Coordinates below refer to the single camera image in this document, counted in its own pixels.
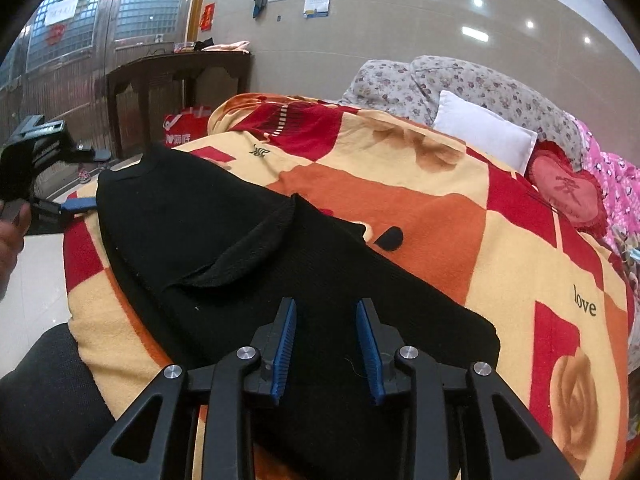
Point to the red paper door decoration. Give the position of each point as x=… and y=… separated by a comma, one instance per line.
x=55, y=35

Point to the white paper door notice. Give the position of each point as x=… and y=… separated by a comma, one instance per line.
x=62, y=11

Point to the small black cloth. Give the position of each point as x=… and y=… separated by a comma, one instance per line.
x=204, y=43

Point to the grey floral quilt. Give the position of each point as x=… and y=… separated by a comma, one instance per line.
x=475, y=80

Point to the dark wooden table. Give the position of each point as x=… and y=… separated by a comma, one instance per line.
x=175, y=65

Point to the pink cloth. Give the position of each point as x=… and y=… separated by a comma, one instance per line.
x=225, y=46

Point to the white pillow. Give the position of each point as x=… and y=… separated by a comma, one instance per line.
x=480, y=130

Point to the black pants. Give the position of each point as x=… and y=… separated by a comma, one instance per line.
x=200, y=230

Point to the red orange printed blanket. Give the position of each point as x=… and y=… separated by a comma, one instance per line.
x=425, y=220

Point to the blue face mask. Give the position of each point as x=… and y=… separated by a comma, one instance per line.
x=635, y=255

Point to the pink penguin-print quilt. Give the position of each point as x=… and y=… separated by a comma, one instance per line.
x=615, y=180

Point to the red heart-shaped cushion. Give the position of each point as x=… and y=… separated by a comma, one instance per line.
x=565, y=190

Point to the red shopping bag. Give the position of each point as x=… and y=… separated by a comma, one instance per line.
x=185, y=127

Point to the metal grille door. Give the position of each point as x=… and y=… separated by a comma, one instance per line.
x=90, y=60

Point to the red paper wall decoration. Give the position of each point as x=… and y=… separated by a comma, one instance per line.
x=207, y=16

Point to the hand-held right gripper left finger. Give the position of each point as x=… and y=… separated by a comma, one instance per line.
x=284, y=355

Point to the person's left hand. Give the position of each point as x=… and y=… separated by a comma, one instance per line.
x=10, y=245

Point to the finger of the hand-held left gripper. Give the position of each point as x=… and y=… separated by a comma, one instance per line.
x=85, y=152
x=80, y=205

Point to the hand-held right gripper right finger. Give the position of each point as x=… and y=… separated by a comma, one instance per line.
x=369, y=355

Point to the person's leg dark trousers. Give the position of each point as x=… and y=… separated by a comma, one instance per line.
x=45, y=410

